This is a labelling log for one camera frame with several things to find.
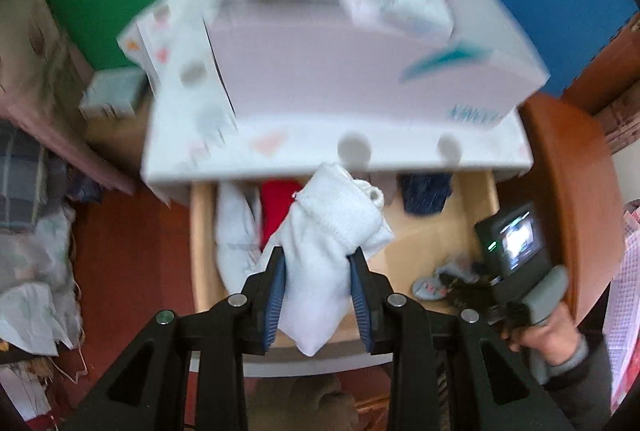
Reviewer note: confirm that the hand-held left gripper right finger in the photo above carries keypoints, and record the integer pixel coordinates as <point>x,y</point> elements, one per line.
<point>360,301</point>

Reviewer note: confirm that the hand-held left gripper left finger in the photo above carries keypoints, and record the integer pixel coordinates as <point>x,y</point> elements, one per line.
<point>274,293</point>

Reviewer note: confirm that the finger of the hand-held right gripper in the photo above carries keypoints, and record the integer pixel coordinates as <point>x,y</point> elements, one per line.
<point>467,295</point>

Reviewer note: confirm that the grey red-patterned underwear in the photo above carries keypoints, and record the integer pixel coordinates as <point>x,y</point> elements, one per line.
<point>432,286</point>

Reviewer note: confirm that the wooden drawer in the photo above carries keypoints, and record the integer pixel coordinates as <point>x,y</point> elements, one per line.
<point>440,241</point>

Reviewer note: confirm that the pale white underwear bundle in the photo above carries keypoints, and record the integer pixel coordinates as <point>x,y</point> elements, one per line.
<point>235,241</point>

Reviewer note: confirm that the white cardboard box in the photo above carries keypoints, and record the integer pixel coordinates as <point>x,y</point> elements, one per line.
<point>325,56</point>

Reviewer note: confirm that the person's right forearm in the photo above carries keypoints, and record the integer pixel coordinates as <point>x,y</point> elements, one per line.
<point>585,391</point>

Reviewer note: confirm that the red underwear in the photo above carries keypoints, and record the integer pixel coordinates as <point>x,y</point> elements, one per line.
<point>275,211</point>

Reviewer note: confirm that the dark blue underwear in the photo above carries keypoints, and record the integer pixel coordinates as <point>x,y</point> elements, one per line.
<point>425,193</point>

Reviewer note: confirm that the person's right hand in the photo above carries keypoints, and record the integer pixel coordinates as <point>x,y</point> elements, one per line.
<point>555,336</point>

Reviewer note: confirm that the round brown wooden panel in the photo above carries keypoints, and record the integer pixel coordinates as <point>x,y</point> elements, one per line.
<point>570,171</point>

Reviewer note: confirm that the beige fuzzy cloth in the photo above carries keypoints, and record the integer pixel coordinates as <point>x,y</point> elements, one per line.
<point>300,403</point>

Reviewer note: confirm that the pink checked cloth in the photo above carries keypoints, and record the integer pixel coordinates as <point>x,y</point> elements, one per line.
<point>625,311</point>

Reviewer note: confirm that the white shape-patterned tablecloth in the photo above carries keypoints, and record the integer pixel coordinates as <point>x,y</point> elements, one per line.
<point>225,151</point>

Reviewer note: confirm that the dark blue plastic bag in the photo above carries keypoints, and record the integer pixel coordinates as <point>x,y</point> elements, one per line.
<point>85,191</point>

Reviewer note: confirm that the white green-patterned plastic bag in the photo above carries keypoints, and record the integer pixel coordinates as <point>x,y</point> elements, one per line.
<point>35,251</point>
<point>35,316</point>

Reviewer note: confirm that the pale blue cloth bundle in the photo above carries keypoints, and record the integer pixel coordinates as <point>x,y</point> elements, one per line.
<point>410,8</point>

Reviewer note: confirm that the small teal carton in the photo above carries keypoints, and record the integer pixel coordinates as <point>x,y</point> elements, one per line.
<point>112,93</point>

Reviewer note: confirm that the grey plaid cloth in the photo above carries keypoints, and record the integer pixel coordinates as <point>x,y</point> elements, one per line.
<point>25,181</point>

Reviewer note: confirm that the pink leaf-patterned curtain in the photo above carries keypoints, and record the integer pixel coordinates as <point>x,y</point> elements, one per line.
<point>45,61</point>

